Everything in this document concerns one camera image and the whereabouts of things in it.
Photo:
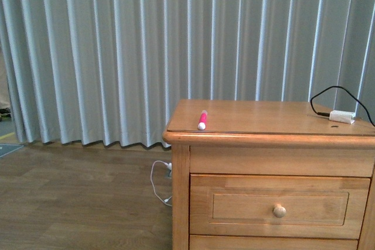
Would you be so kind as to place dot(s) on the pink marker white cap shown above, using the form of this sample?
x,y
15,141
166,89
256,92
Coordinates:
x,y
202,120

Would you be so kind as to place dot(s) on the black shoe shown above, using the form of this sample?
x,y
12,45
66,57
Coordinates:
x,y
5,113

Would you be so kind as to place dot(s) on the wooden top drawer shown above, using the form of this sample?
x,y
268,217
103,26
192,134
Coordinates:
x,y
317,207

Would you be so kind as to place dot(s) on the round wooden drawer knob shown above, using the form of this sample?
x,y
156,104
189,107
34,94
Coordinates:
x,y
279,211

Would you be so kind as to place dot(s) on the grey pleated curtain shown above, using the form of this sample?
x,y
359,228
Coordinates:
x,y
114,70

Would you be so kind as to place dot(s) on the wooden nightstand cabinet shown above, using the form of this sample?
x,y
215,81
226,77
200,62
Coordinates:
x,y
264,138

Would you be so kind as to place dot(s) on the white adapter box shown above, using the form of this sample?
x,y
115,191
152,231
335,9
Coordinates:
x,y
342,116

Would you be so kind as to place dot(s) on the wooden drawer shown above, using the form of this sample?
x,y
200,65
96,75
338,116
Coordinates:
x,y
212,242
317,207

